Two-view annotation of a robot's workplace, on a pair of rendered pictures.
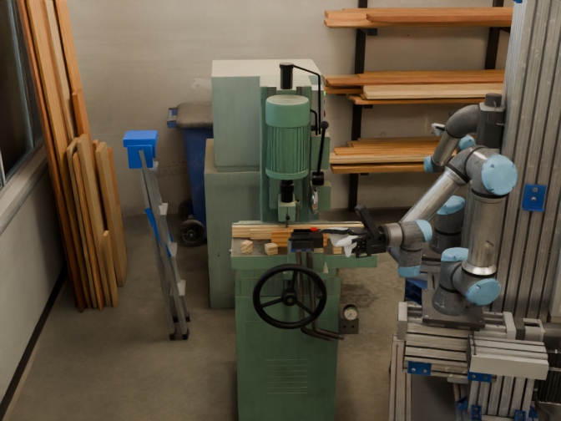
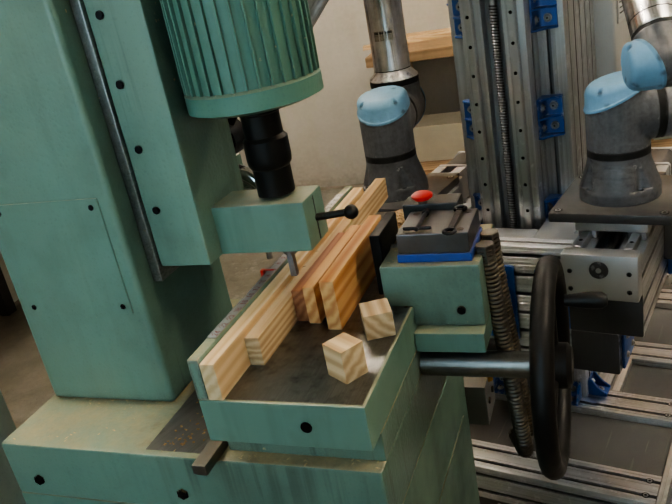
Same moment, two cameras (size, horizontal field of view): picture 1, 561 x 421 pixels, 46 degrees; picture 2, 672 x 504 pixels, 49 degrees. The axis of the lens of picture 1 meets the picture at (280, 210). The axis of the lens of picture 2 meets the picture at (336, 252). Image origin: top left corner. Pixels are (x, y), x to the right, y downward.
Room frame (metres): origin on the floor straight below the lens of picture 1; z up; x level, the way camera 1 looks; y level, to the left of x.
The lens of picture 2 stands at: (2.11, 0.82, 1.36)
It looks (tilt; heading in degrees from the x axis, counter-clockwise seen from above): 22 degrees down; 295
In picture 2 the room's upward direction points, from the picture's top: 11 degrees counter-clockwise
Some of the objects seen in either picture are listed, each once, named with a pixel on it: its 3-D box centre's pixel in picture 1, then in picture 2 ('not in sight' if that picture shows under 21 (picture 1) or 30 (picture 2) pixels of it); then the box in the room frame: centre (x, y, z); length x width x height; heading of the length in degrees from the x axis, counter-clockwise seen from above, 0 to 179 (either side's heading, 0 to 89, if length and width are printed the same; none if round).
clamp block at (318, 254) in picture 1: (305, 255); (442, 273); (2.38, -0.10, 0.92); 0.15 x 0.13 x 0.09; 92
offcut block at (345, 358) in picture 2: (246, 246); (345, 357); (2.44, 0.14, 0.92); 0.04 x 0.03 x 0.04; 149
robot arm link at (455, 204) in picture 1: (451, 213); (386, 120); (2.65, -0.74, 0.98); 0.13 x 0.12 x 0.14; 94
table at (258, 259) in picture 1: (303, 256); (389, 301); (2.47, -0.10, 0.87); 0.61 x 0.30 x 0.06; 92
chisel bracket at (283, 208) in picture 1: (286, 209); (271, 224); (2.59, -0.03, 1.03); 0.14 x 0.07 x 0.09; 2
